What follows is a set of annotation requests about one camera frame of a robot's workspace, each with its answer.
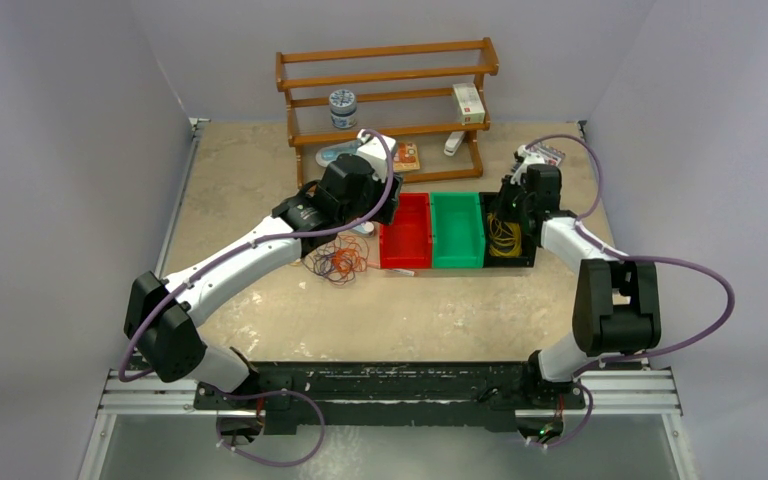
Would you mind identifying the black plastic bin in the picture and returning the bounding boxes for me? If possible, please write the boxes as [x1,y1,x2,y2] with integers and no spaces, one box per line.
[478,192,536,268]

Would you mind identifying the red plastic bin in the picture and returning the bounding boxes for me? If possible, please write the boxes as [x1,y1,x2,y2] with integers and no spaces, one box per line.
[379,193,433,269]

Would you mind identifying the green plastic bin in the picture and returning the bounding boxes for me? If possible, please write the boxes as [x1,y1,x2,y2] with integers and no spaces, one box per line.
[430,192,485,269]

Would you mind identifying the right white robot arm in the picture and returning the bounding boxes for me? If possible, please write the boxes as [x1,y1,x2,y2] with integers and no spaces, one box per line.
[491,164,662,407]

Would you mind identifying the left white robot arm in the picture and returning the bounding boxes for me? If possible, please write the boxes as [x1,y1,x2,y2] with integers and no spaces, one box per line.
[123,154,403,409]

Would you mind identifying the white blue staple remover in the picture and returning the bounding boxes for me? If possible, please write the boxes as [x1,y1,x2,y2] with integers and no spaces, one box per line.
[351,221,376,237]

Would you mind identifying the orange spiral notebook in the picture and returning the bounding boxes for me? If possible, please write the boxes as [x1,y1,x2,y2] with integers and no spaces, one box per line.
[394,142,421,173]

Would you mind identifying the coloured marker set pack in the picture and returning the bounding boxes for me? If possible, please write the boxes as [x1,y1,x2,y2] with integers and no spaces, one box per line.
[525,142,566,166]

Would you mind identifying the blue correction tape package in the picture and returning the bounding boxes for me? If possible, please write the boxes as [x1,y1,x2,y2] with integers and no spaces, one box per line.
[315,139,362,168]

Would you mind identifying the white red marker pen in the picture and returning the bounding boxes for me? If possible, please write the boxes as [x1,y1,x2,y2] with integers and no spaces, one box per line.
[368,262,416,277]

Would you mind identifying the white stapler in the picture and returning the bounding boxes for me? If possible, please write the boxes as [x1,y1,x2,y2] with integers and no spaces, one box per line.
[443,131,466,156]

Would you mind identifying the blue white jar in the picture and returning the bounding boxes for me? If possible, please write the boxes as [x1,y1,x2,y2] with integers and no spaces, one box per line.
[328,89,357,129]

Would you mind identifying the white red box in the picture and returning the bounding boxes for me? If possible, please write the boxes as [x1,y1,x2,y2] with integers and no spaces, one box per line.
[452,83,486,125]

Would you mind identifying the wooden three-tier shelf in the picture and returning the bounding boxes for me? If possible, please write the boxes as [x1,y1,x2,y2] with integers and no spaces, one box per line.
[275,37,499,184]

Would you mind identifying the yellow cables in black bin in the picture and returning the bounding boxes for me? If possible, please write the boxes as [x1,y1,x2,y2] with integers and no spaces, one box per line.
[485,211,524,260]

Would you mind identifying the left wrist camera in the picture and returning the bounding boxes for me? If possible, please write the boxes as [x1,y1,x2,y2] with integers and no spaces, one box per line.
[355,129,397,182]

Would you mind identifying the orange cable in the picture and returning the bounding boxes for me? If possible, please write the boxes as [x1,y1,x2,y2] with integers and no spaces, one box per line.
[328,233,371,284]

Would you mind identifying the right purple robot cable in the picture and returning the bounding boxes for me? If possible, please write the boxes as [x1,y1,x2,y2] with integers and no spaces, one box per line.
[523,134,736,452]

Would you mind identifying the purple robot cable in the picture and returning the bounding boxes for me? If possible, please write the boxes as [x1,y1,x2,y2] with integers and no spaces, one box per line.
[523,134,736,452]
[117,129,397,469]

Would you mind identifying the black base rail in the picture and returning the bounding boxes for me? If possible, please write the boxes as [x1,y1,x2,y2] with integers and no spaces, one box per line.
[194,361,587,437]

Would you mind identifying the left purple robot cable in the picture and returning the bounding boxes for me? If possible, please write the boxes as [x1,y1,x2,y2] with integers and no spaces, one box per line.
[117,129,397,469]

